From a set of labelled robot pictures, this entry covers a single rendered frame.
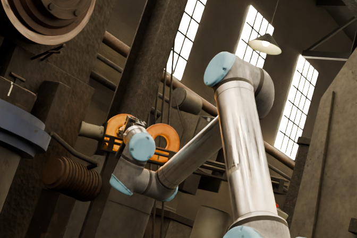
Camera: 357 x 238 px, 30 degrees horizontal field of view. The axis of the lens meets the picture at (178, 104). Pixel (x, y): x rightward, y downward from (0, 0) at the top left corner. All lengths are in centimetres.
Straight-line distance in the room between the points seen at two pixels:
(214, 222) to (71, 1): 95
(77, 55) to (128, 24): 897
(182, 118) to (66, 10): 815
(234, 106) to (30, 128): 99
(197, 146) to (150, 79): 465
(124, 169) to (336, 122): 272
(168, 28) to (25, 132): 610
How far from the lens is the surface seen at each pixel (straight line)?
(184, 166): 223
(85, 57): 284
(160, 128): 265
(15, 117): 90
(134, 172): 227
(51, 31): 248
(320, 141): 476
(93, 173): 252
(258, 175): 170
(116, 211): 497
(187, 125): 1037
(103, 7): 291
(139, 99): 671
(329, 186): 463
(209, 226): 241
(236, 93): 186
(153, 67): 684
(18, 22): 241
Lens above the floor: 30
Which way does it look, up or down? 13 degrees up
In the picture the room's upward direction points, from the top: 18 degrees clockwise
